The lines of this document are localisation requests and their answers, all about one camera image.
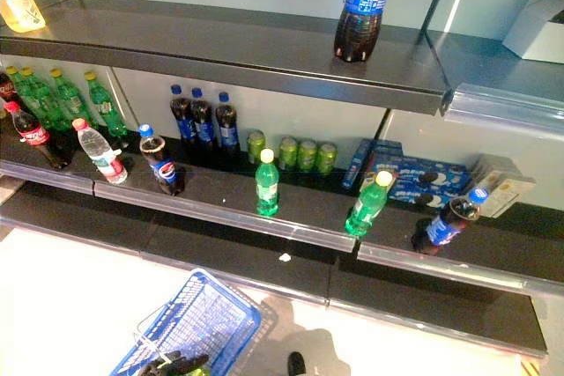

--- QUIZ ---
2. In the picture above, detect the robot left hand black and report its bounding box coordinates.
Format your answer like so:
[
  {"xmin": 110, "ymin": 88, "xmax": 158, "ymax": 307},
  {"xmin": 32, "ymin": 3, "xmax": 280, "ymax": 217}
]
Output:
[{"xmin": 143, "ymin": 350, "xmax": 211, "ymax": 376}]

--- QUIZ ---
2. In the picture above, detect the blue plastic shopping basket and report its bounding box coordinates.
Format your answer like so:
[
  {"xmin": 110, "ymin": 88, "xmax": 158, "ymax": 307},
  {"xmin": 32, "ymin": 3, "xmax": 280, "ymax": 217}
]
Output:
[{"xmin": 108, "ymin": 268, "xmax": 262, "ymax": 376}]

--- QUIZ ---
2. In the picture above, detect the Pepsi cola bottle blue cap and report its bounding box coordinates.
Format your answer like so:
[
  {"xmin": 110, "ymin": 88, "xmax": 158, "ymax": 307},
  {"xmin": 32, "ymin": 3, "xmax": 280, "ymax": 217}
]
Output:
[
  {"xmin": 214, "ymin": 91, "xmax": 241, "ymax": 161},
  {"xmin": 189, "ymin": 87, "xmax": 217, "ymax": 157},
  {"xmin": 169, "ymin": 84, "xmax": 197, "ymax": 152},
  {"xmin": 410, "ymin": 186, "xmax": 491, "ymax": 257},
  {"xmin": 137, "ymin": 123, "xmax": 187, "ymax": 197}
]

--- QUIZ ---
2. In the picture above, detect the black base shelf board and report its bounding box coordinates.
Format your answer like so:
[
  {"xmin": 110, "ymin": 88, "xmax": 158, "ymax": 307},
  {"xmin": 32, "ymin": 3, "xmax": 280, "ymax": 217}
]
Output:
[
  {"xmin": 328, "ymin": 256, "xmax": 550, "ymax": 358},
  {"xmin": 140, "ymin": 212, "xmax": 340, "ymax": 306},
  {"xmin": 0, "ymin": 181, "xmax": 149, "ymax": 258}
]

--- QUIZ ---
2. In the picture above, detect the clear water bottle red cap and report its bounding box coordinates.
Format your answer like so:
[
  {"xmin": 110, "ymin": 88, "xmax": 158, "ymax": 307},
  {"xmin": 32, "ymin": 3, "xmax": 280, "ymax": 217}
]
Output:
[{"xmin": 71, "ymin": 117, "xmax": 129, "ymax": 187}]

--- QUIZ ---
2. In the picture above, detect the Coca-Cola bottle red cap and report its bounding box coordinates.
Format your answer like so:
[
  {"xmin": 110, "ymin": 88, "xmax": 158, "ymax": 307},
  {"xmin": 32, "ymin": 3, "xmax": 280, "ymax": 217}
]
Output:
[
  {"xmin": 0, "ymin": 70, "xmax": 23, "ymax": 108},
  {"xmin": 3, "ymin": 100, "xmax": 75, "ymax": 171}
]

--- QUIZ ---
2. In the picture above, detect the blue Oreo cookie box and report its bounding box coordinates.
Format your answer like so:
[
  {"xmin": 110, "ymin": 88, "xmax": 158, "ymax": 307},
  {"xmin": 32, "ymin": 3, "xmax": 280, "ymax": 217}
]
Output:
[
  {"xmin": 374, "ymin": 140, "xmax": 404, "ymax": 158},
  {"xmin": 367, "ymin": 151, "xmax": 472, "ymax": 188},
  {"xmin": 341, "ymin": 137, "xmax": 375, "ymax": 190},
  {"xmin": 359, "ymin": 175, "xmax": 475, "ymax": 213}
]

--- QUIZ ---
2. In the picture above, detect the dark shelf board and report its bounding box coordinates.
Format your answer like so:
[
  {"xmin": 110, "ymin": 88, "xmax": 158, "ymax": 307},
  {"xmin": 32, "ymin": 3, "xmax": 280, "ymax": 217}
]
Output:
[
  {"xmin": 0, "ymin": 0, "xmax": 455, "ymax": 117},
  {"xmin": 418, "ymin": 30, "xmax": 564, "ymax": 135}
]

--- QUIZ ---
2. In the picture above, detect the grey carton box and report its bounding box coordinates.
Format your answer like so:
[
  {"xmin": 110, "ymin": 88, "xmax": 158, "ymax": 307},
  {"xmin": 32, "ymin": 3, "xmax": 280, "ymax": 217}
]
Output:
[{"xmin": 467, "ymin": 153, "xmax": 538, "ymax": 219}]

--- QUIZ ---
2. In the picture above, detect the white cardboard box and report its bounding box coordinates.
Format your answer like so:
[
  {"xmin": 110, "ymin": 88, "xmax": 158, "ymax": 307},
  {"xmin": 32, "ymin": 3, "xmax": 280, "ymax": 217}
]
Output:
[{"xmin": 501, "ymin": 0, "xmax": 564, "ymax": 64}]

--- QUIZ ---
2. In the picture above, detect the black shelf board clear rail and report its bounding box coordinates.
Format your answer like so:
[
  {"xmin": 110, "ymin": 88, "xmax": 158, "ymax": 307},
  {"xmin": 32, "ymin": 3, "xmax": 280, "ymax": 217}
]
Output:
[
  {"xmin": 90, "ymin": 129, "xmax": 384, "ymax": 254},
  {"xmin": 0, "ymin": 115, "xmax": 133, "ymax": 196},
  {"xmin": 356, "ymin": 142, "xmax": 564, "ymax": 298}
]

